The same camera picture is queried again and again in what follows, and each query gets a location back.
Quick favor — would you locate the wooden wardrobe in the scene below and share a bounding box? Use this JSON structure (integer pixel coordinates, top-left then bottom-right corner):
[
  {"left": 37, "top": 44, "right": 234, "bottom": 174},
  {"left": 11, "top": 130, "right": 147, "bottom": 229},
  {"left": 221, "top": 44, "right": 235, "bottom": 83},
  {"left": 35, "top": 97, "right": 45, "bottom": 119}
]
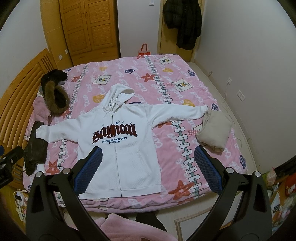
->
[{"left": 59, "top": 0, "right": 119, "bottom": 65}]

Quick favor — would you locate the wooden headboard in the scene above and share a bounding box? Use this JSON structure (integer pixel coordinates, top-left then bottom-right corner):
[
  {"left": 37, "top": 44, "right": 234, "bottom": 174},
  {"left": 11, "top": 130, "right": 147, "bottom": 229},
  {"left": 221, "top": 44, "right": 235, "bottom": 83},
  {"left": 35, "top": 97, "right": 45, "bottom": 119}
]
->
[{"left": 0, "top": 48, "right": 58, "bottom": 190}]

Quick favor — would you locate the beige folded garment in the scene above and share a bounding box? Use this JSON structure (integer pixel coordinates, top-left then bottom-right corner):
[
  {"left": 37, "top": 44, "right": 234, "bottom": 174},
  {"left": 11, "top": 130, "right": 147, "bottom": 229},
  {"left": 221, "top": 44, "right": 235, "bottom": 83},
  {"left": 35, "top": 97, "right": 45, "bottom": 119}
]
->
[{"left": 196, "top": 109, "right": 232, "bottom": 153}]

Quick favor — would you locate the pink patterned bed blanket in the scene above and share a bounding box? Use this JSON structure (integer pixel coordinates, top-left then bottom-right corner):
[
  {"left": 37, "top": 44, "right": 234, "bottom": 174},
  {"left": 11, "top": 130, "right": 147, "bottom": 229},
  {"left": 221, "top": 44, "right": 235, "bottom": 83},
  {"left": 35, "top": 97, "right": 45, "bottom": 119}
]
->
[{"left": 22, "top": 54, "right": 248, "bottom": 214}]

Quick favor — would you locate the black hanging coat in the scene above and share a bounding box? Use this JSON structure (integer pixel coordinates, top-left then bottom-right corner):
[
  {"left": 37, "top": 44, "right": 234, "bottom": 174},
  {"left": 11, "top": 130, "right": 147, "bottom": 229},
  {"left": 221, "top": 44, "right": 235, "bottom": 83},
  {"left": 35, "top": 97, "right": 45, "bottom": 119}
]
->
[{"left": 163, "top": 0, "right": 202, "bottom": 50}]

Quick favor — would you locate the white zip hoodie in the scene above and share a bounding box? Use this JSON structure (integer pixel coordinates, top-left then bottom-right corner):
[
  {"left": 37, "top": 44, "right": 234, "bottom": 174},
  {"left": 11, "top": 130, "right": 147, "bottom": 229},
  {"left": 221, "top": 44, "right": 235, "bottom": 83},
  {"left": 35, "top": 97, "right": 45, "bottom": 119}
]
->
[{"left": 36, "top": 84, "right": 208, "bottom": 199}]

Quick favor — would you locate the red gift bag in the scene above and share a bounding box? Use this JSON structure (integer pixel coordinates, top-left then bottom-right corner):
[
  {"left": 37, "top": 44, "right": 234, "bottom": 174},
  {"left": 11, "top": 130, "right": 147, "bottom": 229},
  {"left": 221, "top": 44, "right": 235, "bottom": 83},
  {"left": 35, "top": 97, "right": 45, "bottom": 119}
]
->
[{"left": 138, "top": 43, "right": 151, "bottom": 56}]

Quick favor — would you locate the white charging cable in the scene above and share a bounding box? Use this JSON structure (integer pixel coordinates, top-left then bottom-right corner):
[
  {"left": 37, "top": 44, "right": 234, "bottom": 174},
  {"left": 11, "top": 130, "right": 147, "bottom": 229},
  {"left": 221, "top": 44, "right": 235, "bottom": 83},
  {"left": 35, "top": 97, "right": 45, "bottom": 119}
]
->
[{"left": 220, "top": 77, "right": 243, "bottom": 149}]

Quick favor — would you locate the black fur-trimmed coat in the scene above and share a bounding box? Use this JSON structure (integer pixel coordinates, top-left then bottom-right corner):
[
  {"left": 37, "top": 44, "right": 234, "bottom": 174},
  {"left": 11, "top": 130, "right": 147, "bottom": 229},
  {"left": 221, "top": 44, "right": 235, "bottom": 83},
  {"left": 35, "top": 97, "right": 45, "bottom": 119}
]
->
[{"left": 41, "top": 69, "right": 70, "bottom": 116}]

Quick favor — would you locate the dark brown garment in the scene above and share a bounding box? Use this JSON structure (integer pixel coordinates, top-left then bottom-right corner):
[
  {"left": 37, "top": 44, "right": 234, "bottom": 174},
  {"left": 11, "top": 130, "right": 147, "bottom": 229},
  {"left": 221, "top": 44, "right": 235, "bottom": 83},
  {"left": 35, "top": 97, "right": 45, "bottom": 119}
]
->
[{"left": 23, "top": 121, "right": 48, "bottom": 176}]

